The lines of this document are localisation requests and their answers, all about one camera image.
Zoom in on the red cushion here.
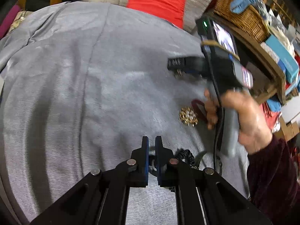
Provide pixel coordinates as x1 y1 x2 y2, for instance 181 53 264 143
127 0 187 29

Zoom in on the blue cloth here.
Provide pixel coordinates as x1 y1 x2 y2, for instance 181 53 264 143
230 0 258 13

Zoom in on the person's right hand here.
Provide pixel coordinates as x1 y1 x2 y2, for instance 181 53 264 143
204 90 274 155

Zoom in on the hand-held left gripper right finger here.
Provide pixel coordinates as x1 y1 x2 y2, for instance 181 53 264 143
155 136 272 225

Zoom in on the gold pearl brooch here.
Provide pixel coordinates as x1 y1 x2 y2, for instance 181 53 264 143
178 106 199 127

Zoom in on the red fringed cloth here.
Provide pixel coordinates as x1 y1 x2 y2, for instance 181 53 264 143
262 98 283 133

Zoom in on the wooden side table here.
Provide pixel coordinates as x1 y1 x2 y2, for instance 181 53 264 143
206 7 287 106

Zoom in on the grey blanket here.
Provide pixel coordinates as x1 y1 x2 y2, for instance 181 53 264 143
0 1 250 223

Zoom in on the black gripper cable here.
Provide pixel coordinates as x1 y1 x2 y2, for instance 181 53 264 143
207 52 224 177

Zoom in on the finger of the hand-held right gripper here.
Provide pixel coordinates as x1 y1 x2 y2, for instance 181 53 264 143
174 70 207 79
167 56 205 72

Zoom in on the cardboard box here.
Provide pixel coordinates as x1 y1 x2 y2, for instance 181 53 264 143
274 116 300 141

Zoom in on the wicker basket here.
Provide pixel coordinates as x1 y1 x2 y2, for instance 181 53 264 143
211 0 270 44

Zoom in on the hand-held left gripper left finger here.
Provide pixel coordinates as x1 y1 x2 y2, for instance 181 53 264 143
30 136 150 225

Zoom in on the black hair tie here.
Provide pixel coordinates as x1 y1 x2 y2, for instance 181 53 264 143
173 149 195 167

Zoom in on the teal box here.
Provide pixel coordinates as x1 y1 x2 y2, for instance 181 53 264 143
265 35 300 83

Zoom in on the patterned pillow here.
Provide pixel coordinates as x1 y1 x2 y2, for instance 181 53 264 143
8 10 32 32

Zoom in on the person's right forearm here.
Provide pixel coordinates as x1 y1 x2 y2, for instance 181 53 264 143
247 135 300 225

